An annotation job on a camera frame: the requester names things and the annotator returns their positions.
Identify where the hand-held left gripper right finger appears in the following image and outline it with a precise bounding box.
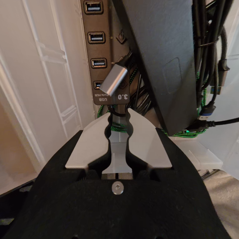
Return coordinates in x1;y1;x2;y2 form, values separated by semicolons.
126;108;172;171

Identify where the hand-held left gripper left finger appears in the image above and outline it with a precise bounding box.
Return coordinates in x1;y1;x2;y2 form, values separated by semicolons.
65;113;113;173

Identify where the black usb hub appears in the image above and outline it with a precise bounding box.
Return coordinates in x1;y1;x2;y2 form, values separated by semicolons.
81;0;131;105

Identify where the black monitor stand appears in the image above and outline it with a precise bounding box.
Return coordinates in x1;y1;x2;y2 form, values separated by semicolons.
112;0;199;137

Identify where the bundle of black cables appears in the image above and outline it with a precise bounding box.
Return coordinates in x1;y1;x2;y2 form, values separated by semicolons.
192;0;228;120

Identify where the green black braided cable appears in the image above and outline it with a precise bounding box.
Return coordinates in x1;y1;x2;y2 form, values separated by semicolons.
97;67;208;138

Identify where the black cable loop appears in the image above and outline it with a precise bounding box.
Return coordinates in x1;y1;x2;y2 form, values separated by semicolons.
129;71;156;116

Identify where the black usb cable silver plug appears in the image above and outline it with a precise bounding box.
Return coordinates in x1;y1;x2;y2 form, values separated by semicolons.
99;51;134;118

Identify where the blue banded usb plug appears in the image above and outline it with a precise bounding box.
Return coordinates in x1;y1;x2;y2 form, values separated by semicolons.
198;105;217;122

